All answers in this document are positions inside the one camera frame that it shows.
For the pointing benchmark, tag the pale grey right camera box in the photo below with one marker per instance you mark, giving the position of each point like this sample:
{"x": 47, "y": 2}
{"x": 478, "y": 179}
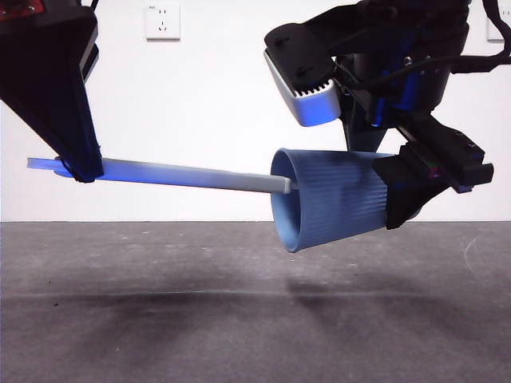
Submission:
{"x": 315, "y": 107}

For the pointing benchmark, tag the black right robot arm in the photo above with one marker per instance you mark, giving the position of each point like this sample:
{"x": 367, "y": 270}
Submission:
{"x": 419, "y": 20}

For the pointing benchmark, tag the white wall socket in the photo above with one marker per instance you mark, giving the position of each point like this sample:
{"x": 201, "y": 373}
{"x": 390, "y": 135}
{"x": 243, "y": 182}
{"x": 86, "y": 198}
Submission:
{"x": 493, "y": 34}
{"x": 163, "y": 22}

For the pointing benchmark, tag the blue ribbed plastic cup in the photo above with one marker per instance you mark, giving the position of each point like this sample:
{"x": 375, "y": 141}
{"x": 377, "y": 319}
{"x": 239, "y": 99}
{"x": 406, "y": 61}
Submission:
{"x": 339, "y": 199}

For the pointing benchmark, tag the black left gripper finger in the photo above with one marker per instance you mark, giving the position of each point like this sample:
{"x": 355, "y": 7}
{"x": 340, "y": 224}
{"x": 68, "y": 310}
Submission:
{"x": 48, "y": 88}

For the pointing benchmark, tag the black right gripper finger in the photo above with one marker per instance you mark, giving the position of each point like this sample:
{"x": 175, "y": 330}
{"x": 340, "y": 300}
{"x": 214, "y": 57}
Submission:
{"x": 365, "y": 139}
{"x": 407, "y": 187}

